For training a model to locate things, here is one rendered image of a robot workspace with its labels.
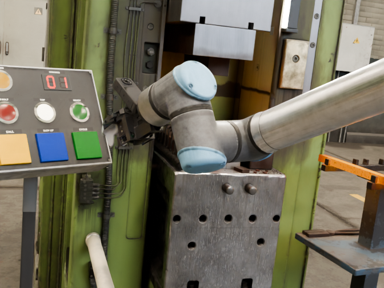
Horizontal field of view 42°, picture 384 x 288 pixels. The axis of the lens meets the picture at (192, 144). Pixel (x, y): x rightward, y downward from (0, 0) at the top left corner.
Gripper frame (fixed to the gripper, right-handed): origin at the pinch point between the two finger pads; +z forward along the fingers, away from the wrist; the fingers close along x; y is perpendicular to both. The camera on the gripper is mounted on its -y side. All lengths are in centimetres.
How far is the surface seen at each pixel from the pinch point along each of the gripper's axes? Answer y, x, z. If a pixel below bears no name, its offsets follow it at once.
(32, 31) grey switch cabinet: -278, 210, 427
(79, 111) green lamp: -9.0, -0.4, 10.4
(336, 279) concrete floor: 71, 199, 90
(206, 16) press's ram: -32, 38, -9
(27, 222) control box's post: 15.1, -10.4, 32.5
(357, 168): 23, 72, -21
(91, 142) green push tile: -0.1, 1.1, 10.1
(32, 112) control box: -9.0, -13.4, 10.8
